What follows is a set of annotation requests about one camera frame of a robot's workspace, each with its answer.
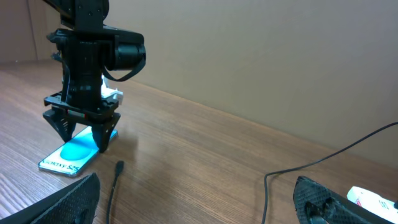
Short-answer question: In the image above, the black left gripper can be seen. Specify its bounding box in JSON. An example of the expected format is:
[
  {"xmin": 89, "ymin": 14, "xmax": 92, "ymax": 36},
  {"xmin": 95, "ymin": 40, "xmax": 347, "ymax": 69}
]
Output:
[{"xmin": 43, "ymin": 92, "xmax": 121, "ymax": 153}]

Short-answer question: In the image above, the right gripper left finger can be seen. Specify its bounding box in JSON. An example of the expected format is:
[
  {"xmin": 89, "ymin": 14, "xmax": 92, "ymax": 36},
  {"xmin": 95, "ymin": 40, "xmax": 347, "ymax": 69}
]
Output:
[{"xmin": 1, "ymin": 173, "xmax": 100, "ymax": 224}]

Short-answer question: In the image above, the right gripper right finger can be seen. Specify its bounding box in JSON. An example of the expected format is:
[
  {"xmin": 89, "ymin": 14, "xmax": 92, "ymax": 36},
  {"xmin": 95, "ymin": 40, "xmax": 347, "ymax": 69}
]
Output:
[{"xmin": 293, "ymin": 176, "xmax": 393, "ymax": 224}]

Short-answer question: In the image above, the teal screen Galaxy smartphone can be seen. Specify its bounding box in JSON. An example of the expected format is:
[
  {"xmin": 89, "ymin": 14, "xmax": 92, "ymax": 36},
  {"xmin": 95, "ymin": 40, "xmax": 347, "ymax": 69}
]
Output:
[{"xmin": 38, "ymin": 126, "xmax": 100, "ymax": 177}]

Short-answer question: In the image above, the black USB charging cable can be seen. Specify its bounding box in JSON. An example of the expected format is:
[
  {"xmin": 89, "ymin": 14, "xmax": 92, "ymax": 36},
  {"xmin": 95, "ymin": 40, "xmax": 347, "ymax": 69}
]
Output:
[{"xmin": 105, "ymin": 121, "xmax": 398, "ymax": 224}]

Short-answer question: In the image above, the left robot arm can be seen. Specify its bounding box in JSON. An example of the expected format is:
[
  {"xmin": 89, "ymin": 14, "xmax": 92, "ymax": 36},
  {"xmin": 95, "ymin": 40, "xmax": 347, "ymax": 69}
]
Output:
[{"xmin": 43, "ymin": 0, "xmax": 146, "ymax": 152}]

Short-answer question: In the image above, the white power strip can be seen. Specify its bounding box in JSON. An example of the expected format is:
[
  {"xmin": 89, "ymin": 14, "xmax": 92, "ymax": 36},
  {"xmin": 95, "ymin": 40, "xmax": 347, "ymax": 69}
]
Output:
[{"xmin": 346, "ymin": 186, "xmax": 397, "ymax": 224}]

